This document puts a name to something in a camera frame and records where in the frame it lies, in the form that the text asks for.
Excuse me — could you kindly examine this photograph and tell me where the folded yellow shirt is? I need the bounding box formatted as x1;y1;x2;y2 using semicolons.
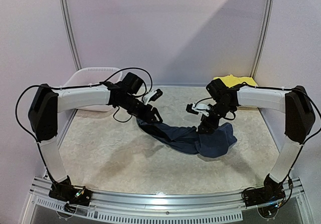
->
213;74;258;87

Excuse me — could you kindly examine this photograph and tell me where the aluminium front rail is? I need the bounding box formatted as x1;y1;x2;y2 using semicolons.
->
22;177;313;223

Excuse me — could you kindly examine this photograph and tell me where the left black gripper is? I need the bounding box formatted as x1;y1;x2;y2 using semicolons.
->
119;93;164;124

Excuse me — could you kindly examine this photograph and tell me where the right aluminium frame post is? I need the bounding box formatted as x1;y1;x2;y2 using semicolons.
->
250;0;273;79

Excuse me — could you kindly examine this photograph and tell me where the navy blue tank top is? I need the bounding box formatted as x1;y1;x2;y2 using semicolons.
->
136;119;237;158

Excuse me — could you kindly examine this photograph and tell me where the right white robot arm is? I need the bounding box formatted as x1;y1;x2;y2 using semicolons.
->
192;79;316;202

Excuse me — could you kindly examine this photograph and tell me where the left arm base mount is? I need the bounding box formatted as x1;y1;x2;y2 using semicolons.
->
49;183;93;206

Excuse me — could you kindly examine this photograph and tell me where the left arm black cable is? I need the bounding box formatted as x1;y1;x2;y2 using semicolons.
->
15;67;153;144

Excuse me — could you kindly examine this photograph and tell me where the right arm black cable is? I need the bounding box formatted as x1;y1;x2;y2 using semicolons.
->
195;97;238;121

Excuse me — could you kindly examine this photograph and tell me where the white plastic laundry basket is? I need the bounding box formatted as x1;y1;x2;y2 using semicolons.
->
64;67;119;112

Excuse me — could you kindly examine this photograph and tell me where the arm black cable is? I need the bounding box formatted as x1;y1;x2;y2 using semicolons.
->
15;67;153;144
195;97;238;121

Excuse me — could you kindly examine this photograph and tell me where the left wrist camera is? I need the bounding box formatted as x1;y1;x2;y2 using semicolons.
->
142;89;163;105

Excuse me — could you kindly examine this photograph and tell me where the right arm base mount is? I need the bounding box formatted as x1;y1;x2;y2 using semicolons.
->
241;182;294;208

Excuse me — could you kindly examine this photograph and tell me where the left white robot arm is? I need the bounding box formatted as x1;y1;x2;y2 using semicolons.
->
28;72;163;201

